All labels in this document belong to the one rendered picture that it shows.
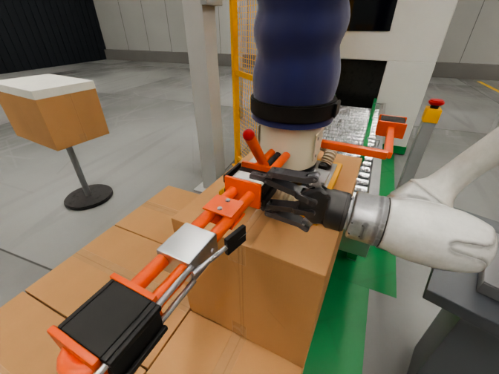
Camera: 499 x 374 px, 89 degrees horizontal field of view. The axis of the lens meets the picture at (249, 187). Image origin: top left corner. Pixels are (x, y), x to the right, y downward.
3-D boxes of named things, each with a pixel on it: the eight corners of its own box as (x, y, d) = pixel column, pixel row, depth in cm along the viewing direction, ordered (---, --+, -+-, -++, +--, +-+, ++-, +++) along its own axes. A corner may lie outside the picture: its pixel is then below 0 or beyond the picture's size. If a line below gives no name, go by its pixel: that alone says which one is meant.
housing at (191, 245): (188, 240, 45) (184, 220, 43) (220, 254, 42) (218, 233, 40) (159, 268, 40) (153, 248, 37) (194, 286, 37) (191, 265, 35)
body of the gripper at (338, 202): (351, 205, 42) (296, 191, 45) (341, 243, 47) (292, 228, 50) (356, 184, 48) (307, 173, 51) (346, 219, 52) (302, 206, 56)
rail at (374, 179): (376, 119, 305) (381, 102, 294) (381, 119, 303) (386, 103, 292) (356, 249, 129) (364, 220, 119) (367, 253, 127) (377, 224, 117)
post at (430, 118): (375, 241, 190) (425, 105, 136) (385, 244, 188) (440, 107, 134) (375, 247, 185) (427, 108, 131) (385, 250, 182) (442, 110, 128)
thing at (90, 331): (124, 294, 36) (113, 271, 33) (164, 318, 33) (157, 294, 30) (64, 353, 29) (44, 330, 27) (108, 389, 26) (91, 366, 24)
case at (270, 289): (262, 211, 132) (265, 139, 111) (341, 236, 117) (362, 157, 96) (189, 309, 87) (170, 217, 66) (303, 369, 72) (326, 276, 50)
